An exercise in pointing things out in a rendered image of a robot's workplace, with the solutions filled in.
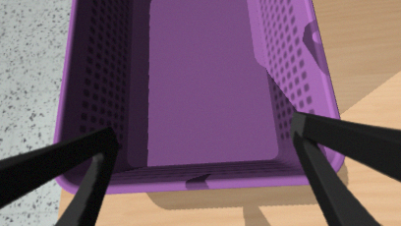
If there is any purple plastic basket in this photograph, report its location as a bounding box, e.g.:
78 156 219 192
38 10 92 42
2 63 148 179
53 0 341 195

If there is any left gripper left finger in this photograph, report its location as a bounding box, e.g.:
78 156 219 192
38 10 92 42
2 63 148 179
0 127 119 226

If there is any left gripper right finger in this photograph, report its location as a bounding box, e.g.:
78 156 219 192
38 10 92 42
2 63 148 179
290 111 401 226

